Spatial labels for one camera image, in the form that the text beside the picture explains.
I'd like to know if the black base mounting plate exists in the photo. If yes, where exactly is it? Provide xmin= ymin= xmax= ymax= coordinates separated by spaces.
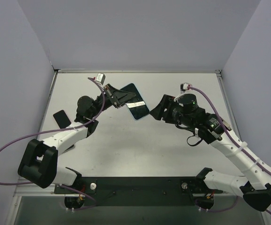
xmin=53 ymin=176 xmax=224 ymax=207

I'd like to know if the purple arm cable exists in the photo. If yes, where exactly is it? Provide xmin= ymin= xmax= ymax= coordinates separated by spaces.
xmin=0 ymin=77 xmax=106 ymax=210
xmin=187 ymin=85 xmax=271 ymax=223

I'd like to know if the phone in clear case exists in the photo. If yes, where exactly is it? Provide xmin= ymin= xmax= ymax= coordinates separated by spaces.
xmin=53 ymin=110 xmax=71 ymax=129

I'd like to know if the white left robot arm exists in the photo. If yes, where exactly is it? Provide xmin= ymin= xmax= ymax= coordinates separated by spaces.
xmin=18 ymin=84 xmax=136 ymax=193

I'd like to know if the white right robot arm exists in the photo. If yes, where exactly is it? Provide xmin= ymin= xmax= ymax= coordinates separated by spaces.
xmin=150 ymin=94 xmax=271 ymax=212

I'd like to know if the teal phone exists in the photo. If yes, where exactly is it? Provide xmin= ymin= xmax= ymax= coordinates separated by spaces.
xmin=119 ymin=82 xmax=151 ymax=121

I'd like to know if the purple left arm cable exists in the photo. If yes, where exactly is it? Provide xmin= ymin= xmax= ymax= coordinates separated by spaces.
xmin=0 ymin=77 xmax=106 ymax=210

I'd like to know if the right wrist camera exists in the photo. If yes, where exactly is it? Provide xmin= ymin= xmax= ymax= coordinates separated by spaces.
xmin=180 ymin=82 xmax=192 ymax=94

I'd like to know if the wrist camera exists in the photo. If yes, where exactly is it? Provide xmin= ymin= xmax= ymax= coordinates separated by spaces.
xmin=94 ymin=73 xmax=105 ymax=85
xmin=180 ymin=82 xmax=192 ymax=94

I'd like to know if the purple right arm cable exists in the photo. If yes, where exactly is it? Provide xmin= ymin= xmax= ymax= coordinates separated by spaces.
xmin=187 ymin=85 xmax=271 ymax=223

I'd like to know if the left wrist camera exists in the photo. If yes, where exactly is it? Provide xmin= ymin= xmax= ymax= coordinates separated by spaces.
xmin=94 ymin=73 xmax=105 ymax=85

